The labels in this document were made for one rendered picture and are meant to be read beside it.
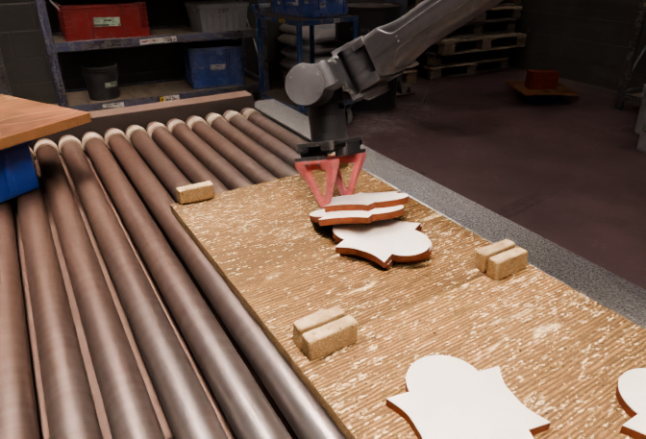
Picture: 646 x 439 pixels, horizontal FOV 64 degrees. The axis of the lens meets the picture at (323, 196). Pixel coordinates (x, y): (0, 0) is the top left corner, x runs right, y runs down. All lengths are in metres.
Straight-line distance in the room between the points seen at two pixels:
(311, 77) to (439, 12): 0.18
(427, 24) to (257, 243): 0.37
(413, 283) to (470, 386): 0.18
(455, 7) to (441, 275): 0.33
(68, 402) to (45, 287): 0.22
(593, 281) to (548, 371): 0.23
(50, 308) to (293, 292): 0.29
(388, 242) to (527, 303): 0.18
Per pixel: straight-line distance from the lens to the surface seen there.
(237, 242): 0.74
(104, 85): 4.84
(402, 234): 0.72
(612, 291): 0.77
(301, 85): 0.72
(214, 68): 5.01
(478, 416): 0.50
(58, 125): 1.02
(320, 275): 0.66
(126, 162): 1.14
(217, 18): 4.95
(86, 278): 0.75
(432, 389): 0.52
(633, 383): 0.59
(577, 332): 0.64
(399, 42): 0.72
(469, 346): 0.58
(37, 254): 0.84
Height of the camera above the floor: 1.31
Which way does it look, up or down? 26 degrees down
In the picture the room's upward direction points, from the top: straight up
